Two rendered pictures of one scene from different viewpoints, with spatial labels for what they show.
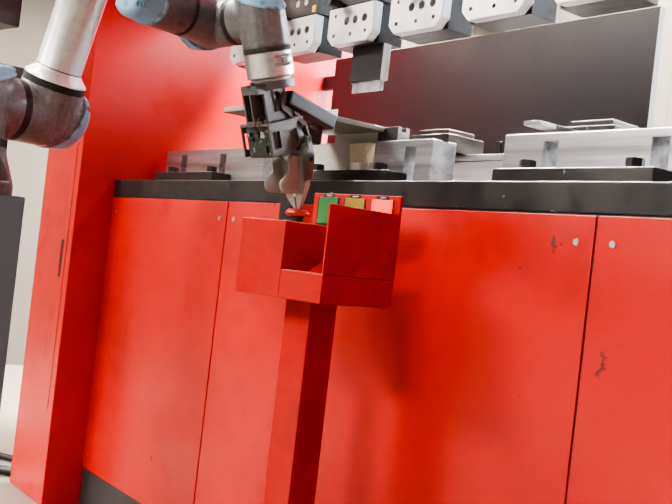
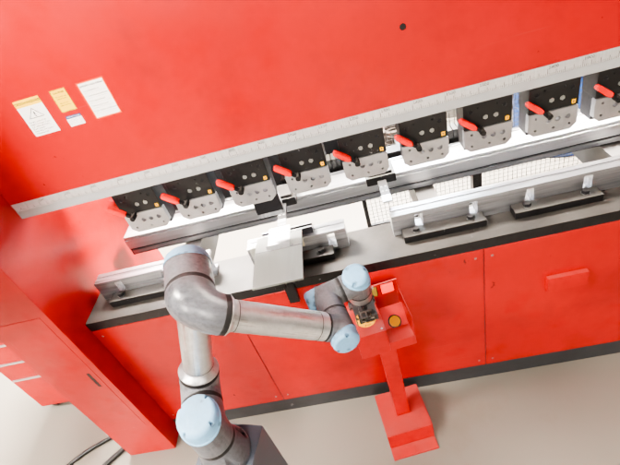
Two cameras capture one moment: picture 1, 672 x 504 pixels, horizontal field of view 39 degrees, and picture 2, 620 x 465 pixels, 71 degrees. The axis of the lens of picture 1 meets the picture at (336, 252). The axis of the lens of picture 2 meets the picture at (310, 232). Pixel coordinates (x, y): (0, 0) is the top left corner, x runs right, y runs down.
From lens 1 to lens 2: 1.73 m
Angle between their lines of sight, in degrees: 55
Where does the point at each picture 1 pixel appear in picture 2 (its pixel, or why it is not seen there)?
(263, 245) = (375, 341)
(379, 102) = not seen: hidden behind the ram
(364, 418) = not seen: hidden behind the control
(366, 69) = (269, 207)
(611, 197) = (489, 243)
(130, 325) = (171, 367)
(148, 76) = (46, 262)
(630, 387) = (506, 286)
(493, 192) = (428, 255)
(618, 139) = (453, 207)
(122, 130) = (65, 302)
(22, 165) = not seen: outside the picture
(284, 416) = (392, 369)
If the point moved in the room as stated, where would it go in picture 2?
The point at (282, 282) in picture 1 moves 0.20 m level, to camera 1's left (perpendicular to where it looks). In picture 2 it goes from (392, 346) to (363, 393)
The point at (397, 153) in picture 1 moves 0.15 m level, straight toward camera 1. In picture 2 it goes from (321, 238) to (352, 248)
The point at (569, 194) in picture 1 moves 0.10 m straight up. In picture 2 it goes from (469, 246) to (468, 225)
